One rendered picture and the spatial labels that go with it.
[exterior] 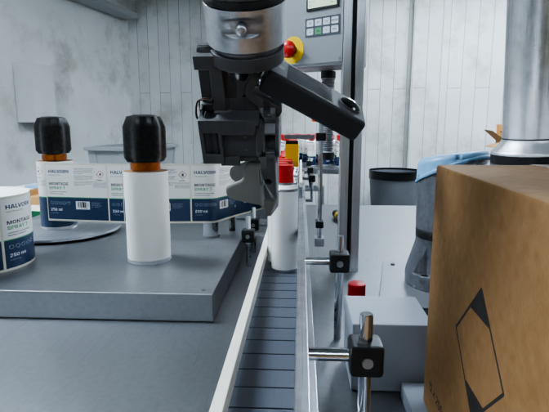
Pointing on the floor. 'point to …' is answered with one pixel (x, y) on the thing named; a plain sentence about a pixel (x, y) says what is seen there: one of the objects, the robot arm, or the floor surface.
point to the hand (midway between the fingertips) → (274, 206)
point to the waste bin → (393, 186)
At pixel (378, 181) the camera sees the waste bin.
